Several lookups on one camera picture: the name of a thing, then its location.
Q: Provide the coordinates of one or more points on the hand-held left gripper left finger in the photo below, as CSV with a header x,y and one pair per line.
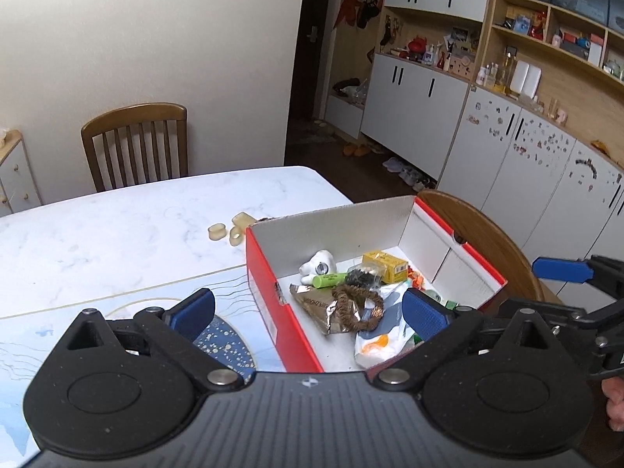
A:
x,y
192,309

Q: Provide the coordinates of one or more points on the light green tube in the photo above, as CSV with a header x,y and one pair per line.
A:
x,y
329,280

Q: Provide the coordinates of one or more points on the yellow liquid glass bottle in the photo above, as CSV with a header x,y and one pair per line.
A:
x,y
510,75

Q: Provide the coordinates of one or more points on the small red toy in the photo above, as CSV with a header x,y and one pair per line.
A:
x,y
415,280

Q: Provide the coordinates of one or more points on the person's right hand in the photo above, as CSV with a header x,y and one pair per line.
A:
x,y
616,402

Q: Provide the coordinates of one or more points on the white rectangular container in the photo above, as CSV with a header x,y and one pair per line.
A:
x,y
535,81
521,79

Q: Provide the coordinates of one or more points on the yellow carton box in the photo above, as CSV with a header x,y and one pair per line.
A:
x,y
385,263

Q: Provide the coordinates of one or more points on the white wall cabinet unit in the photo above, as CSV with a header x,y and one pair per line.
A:
x,y
414,102

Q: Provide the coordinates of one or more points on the clear bag of dark bits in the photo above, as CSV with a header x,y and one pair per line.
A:
x,y
360,278

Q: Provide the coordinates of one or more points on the brown slatted wooden chair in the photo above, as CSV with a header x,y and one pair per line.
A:
x,y
131,114

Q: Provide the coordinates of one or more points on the white plastic bag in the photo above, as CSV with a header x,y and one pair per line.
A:
x,y
375,351

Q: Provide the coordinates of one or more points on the light wooden round-back chair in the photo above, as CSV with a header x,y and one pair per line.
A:
x,y
487,234

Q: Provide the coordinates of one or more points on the orange slipper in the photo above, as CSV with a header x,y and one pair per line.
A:
x,y
363,151
350,150

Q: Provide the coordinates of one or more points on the gold foil wrapper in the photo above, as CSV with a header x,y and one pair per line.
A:
x,y
312,304

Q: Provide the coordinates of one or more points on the dark wooden door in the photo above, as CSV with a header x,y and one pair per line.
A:
x,y
312,83

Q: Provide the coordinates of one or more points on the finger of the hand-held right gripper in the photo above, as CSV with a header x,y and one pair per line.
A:
x,y
560,269
575,322

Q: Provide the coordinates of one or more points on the red teapot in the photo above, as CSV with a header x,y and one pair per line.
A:
x,y
418,45

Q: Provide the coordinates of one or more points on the grey doormat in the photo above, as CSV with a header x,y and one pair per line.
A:
x,y
317,131

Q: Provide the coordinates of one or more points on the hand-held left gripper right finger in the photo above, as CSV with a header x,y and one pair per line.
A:
x,y
425,313

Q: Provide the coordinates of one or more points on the white wooden sideboard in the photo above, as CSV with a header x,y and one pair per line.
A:
x,y
19,175

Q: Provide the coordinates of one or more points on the brown hair scrunchie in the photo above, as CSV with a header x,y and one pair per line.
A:
x,y
376,308

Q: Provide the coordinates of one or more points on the red wall ornament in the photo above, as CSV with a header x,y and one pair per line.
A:
x,y
356,9

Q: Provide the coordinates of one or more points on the red shoe box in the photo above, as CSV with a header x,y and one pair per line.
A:
x,y
263,273

